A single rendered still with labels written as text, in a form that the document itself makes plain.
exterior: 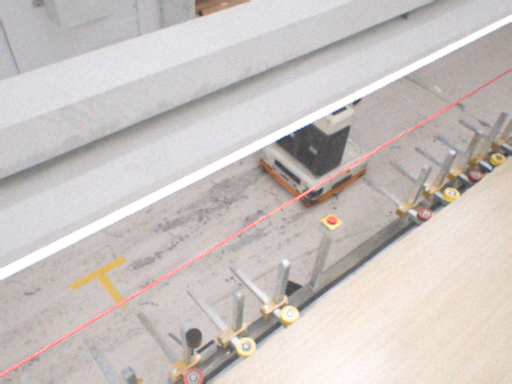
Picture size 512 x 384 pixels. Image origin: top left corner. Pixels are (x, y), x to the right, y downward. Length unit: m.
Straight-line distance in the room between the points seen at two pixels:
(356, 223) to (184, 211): 1.33
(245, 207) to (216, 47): 3.20
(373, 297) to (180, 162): 1.78
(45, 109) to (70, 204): 0.10
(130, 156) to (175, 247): 2.94
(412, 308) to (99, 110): 1.96
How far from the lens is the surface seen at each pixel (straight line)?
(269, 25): 0.61
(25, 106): 0.49
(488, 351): 2.34
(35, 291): 3.46
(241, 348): 2.03
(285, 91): 0.65
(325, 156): 3.47
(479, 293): 2.49
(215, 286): 3.26
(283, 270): 2.01
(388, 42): 0.80
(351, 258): 2.63
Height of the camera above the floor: 2.73
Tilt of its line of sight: 50 degrees down
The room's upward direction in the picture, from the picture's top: 7 degrees clockwise
